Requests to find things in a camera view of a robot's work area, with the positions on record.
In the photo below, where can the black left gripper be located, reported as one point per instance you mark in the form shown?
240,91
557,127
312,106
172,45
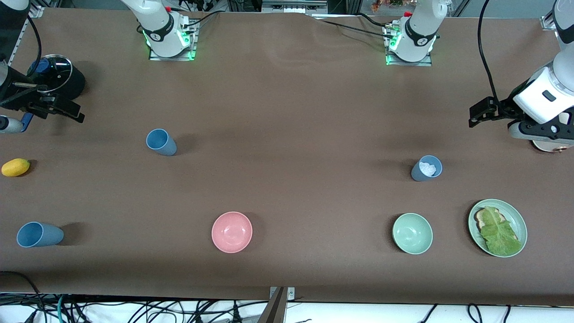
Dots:
503,109

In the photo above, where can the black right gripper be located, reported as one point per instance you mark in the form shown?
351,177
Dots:
19,99

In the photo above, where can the blue cup with white filling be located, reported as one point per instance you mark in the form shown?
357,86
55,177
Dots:
419,175

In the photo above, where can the blue plastic cup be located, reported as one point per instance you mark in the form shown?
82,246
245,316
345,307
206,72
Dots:
163,143
40,234

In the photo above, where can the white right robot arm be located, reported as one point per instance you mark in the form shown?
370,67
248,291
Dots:
161,31

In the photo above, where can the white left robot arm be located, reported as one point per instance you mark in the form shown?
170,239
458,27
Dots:
419,31

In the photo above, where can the glass lid with blue knob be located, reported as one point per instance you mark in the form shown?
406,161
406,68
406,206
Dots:
56,69

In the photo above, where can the yellow lemon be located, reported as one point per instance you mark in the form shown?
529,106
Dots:
15,167

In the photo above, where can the white crumpled filling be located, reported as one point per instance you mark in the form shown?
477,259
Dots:
428,168

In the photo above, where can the toasted bread slice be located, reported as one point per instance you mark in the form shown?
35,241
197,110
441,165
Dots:
480,218

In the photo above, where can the mint green plate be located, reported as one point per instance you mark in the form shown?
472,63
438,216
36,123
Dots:
515,215

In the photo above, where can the green lettuce leaf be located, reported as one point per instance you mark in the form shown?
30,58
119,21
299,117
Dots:
500,233

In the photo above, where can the mint green bowl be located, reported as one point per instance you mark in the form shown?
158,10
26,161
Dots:
412,233

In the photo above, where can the pink bowl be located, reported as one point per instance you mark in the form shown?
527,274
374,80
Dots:
232,232

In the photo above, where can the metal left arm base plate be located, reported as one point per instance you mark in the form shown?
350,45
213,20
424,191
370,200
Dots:
426,63

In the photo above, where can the aluminium rail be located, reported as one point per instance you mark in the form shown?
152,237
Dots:
20,38

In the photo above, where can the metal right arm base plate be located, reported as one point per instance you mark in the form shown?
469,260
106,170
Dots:
154,56

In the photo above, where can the aluminium table bracket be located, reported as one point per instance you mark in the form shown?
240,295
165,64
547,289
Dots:
280,305

